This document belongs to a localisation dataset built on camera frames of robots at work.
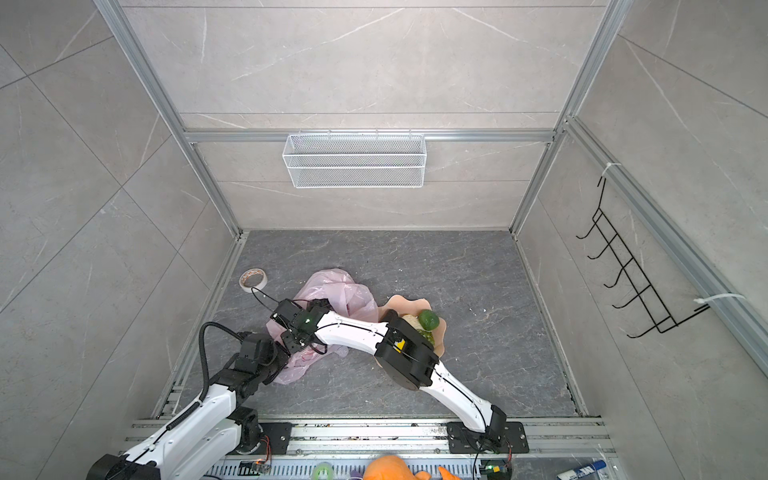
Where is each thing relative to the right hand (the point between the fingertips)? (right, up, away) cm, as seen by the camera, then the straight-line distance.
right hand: (295, 338), depth 90 cm
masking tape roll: (-20, +20, +15) cm, 32 cm away
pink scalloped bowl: (+35, +8, +4) cm, 37 cm away
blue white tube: (+75, -25, -21) cm, 81 cm away
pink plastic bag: (+15, +15, -8) cm, 23 cm away
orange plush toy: (+30, -21, -25) cm, 44 cm away
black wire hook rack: (+84, +13, -31) cm, 90 cm away
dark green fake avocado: (+40, +7, -4) cm, 41 cm away
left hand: (-1, -1, -2) cm, 2 cm away
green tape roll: (+13, -25, -19) cm, 34 cm away
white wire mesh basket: (+17, +58, +11) cm, 62 cm away
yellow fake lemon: (+31, +7, -30) cm, 44 cm away
